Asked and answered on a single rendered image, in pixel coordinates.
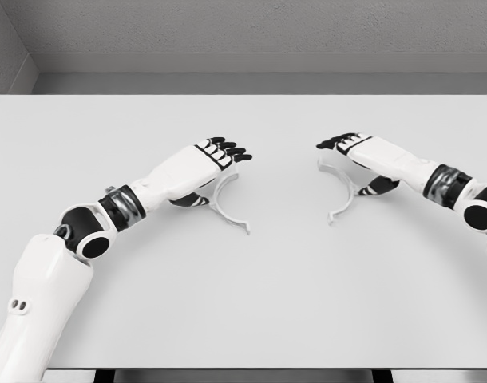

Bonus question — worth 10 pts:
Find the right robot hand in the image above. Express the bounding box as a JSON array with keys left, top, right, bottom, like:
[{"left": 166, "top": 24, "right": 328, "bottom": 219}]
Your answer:
[{"left": 315, "top": 132, "right": 404, "bottom": 198}]

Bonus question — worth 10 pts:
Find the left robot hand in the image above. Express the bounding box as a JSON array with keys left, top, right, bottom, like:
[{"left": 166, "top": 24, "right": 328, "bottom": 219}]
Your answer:
[{"left": 149, "top": 136, "right": 254, "bottom": 208}]

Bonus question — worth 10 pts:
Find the thin white pipe clamp half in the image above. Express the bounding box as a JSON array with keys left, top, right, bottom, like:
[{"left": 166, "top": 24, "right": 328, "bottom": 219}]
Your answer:
[
  {"left": 316, "top": 156, "right": 359, "bottom": 227},
  {"left": 212, "top": 164, "right": 252, "bottom": 236}
]

